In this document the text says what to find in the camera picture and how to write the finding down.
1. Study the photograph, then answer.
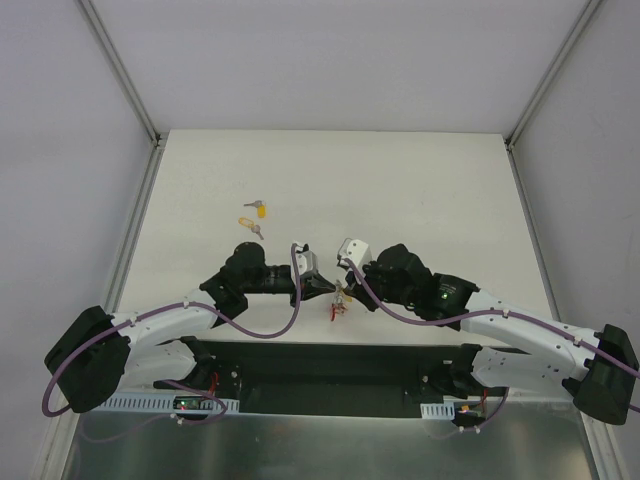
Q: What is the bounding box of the red handled key organizer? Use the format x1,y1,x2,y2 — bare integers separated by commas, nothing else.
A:
330,280,352,322

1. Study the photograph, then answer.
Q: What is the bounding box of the key with solid yellow tag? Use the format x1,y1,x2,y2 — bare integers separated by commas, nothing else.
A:
244,200,267,218

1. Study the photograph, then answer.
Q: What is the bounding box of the key with yellow window tag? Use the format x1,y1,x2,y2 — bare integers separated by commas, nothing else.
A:
238,217,264,240

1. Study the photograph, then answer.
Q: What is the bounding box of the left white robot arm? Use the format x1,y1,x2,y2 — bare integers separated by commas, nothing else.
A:
41,242,335,418

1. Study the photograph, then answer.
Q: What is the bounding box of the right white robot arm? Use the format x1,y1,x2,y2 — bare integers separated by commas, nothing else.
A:
337,239,639,426

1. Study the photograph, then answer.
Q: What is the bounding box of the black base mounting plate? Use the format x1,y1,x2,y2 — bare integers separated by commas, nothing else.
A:
174,339,505,418

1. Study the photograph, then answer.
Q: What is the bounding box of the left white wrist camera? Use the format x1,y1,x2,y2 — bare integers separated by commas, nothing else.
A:
290,242,319,282

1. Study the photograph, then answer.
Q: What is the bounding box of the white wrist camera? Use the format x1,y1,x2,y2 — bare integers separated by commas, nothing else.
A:
337,238,372,272
290,242,319,282

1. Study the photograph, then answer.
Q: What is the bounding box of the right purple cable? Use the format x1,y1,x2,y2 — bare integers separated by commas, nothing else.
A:
344,259,640,440

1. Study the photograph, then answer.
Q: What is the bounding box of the purple cable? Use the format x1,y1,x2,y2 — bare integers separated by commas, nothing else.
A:
344,259,640,440
42,244,304,444

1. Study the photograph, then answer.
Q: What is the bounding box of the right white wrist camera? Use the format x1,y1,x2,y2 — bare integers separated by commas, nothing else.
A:
337,238,372,272

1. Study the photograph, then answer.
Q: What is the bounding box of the right white cable duct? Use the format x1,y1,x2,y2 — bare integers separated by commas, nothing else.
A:
420,401,456,421

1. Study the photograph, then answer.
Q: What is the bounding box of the white cable duct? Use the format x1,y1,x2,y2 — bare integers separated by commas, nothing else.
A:
420,401,456,421
95,393,222,415

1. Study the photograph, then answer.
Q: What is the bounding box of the right aluminium table rail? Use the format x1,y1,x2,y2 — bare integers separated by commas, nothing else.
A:
505,144,559,319

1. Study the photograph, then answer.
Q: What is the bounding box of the aluminium table rail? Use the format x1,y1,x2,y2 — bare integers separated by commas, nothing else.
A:
505,144,559,319
100,134,168,313

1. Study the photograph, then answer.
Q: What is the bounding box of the left white cable duct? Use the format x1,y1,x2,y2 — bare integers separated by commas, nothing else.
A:
95,393,222,415

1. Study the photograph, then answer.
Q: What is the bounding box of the left aluminium table rail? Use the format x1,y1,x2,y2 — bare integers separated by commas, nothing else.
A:
100,134,168,313

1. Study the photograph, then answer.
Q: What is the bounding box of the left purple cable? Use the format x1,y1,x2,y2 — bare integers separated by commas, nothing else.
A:
42,244,304,444

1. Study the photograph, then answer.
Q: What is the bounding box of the left aluminium frame post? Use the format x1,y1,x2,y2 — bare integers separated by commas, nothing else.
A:
75,0,166,147

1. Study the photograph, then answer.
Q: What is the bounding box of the aluminium frame post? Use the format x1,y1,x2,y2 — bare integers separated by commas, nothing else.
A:
505,0,606,152
75,0,166,147

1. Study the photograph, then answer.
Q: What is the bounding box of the right aluminium frame post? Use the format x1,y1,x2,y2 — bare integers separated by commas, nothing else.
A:
505,0,606,152

